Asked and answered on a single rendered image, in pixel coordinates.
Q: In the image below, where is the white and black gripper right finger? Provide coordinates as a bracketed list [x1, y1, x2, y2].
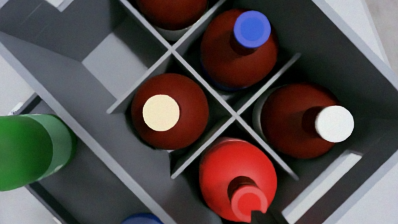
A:
[265, 210, 290, 224]

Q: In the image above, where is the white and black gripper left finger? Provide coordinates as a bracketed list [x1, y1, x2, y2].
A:
[250, 210, 272, 224]

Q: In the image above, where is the blue plastic bottle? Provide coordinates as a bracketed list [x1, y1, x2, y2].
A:
[120, 213, 163, 224]

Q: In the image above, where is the green bottle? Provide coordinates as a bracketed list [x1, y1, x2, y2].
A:
[0, 114, 77, 192]

